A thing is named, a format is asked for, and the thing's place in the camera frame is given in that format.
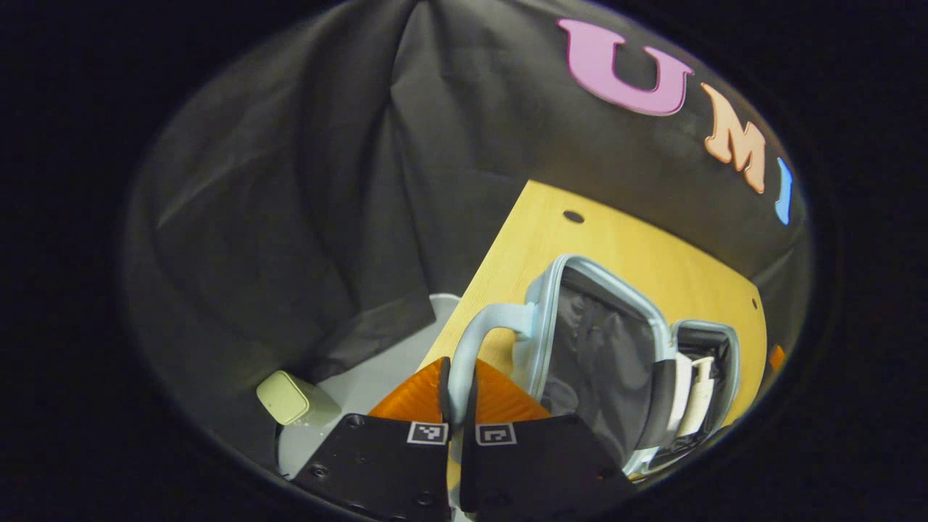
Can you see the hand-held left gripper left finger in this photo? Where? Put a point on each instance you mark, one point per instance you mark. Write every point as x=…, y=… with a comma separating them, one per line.
x=391, y=467

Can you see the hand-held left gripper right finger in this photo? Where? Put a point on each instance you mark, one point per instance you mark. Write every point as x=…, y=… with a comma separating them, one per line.
x=536, y=467

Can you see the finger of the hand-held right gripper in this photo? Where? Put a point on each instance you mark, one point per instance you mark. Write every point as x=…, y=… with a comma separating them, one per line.
x=776, y=359

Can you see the light blue suitcase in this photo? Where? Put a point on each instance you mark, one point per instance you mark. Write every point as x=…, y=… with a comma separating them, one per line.
x=594, y=348

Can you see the pale green box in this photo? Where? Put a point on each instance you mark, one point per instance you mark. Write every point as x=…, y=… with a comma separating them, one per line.
x=290, y=397

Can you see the black backdrop cloth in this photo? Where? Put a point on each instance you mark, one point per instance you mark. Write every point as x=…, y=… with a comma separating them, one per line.
x=290, y=203

